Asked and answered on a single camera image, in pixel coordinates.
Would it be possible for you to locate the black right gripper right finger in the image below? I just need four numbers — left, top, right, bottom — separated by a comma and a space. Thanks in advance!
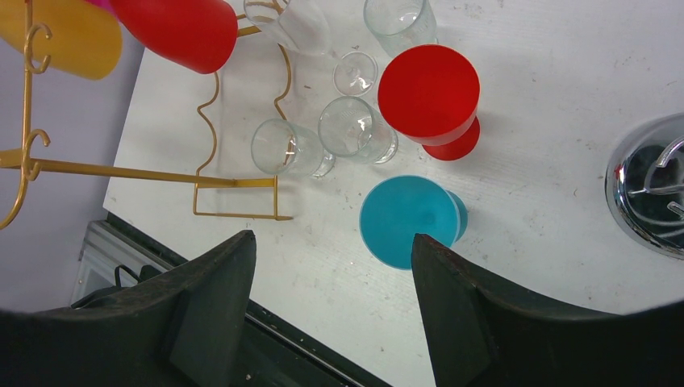
411, 234, 683, 386

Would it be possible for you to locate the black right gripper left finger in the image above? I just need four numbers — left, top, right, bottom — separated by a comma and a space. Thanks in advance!
1, 230, 257, 386

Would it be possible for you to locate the cyan plastic wine glass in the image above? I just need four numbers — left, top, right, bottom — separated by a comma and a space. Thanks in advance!
359, 175, 469, 270

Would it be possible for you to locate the clear glass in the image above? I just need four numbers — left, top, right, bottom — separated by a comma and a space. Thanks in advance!
363, 0, 438, 58
250, 119, 336, 177
317, 96, 398, 164

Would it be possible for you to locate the gold wire glass rack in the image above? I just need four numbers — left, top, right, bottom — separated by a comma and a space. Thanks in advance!
1, 1, 278, 227

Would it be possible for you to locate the red plastic wine glass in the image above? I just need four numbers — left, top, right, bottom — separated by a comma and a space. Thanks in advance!
111, 0, 238, 74
377, 44, 481, 161

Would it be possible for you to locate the orange plastic wine glass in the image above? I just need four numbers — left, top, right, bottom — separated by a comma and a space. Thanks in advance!
31, 1, 123, 80

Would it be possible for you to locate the clear champagne flute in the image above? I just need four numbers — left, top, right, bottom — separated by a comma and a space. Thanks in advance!
243, 0, 378, 97

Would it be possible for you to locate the chrome round glass rack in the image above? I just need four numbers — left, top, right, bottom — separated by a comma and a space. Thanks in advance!
604, 113, 683, 260

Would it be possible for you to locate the magenta plastic wine glass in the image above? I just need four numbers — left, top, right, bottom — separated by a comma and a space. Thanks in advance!
86, 0, 115, 14

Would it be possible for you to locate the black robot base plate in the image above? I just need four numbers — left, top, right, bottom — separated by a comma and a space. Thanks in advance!
70, 214, 386, 386

